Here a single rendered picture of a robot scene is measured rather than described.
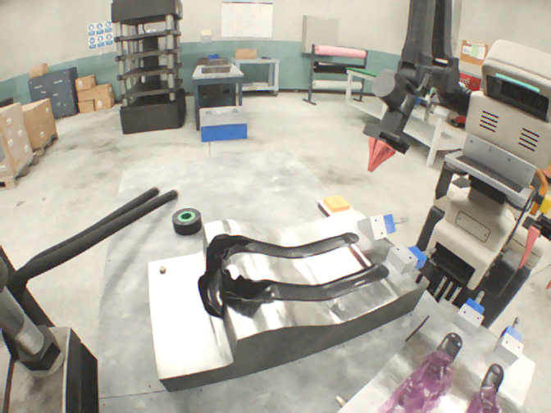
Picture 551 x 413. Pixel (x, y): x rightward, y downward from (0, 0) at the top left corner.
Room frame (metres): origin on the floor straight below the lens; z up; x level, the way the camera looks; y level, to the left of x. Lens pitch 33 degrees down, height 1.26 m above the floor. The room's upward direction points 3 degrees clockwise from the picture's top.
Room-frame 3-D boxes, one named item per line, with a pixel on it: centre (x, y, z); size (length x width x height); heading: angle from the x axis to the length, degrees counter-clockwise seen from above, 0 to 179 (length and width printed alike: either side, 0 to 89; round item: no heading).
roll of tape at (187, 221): (0.59, 0.23, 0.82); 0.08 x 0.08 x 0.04
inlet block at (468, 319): (0.27, -0.41, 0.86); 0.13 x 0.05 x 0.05; 129
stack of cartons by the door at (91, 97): (5.70, 4.25, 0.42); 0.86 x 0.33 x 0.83; 104
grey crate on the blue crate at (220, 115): (3.61, 0.74, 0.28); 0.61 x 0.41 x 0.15; 104
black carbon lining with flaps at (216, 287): (0.35, -0.04, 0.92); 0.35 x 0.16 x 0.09; 112
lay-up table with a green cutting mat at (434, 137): (4.25, -2.02, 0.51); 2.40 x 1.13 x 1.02; 18
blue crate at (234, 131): (3.61, 0.75, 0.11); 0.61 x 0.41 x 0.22; 104
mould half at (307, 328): (0.35, -0.02, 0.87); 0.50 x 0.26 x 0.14; 112
